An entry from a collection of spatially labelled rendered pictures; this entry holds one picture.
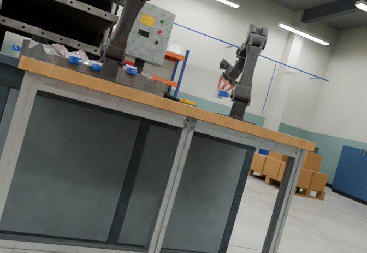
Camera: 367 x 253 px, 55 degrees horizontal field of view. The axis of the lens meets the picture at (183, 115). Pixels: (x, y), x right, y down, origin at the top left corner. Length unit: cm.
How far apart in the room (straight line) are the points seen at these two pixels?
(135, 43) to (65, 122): 113
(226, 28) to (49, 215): 809
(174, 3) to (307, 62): 411
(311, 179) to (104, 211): 498
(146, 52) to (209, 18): 664
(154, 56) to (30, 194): 140
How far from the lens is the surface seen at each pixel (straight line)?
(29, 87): 118
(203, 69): 904
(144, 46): 265
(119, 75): 171
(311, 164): 645
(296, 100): 1044
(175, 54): 805
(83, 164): 171
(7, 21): 250
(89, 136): 169
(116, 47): 137
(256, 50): 167
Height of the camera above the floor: 76
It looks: level
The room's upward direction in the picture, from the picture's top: 16 degrees clockwise
